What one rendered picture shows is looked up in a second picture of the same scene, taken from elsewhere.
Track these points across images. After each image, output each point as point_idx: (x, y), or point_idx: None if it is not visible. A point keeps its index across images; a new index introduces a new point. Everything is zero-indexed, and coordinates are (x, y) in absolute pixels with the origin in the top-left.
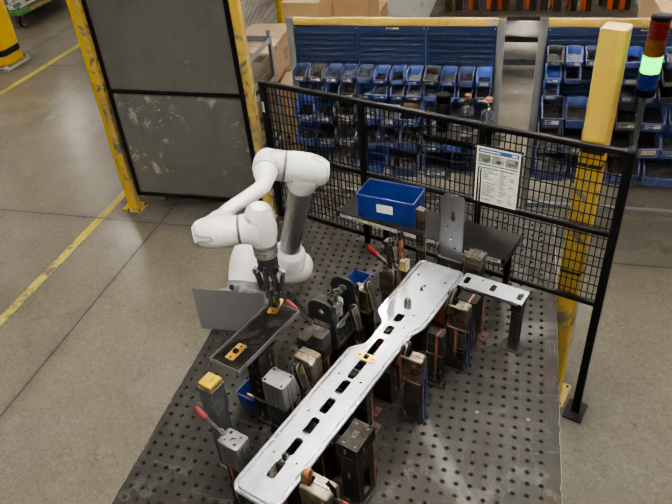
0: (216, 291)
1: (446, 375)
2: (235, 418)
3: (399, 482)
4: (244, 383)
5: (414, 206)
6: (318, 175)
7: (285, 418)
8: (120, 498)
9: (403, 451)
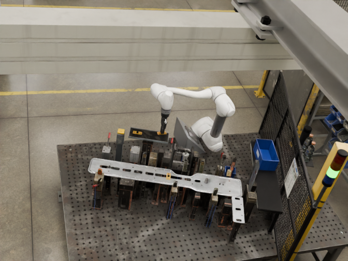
0: (180, 124)
1: (197, 220)
2: None
3: (134, 217)
4: None
5: (263, 161)
6: (223, 110)
7: None
8: (89, 144)
9: (149, 215)
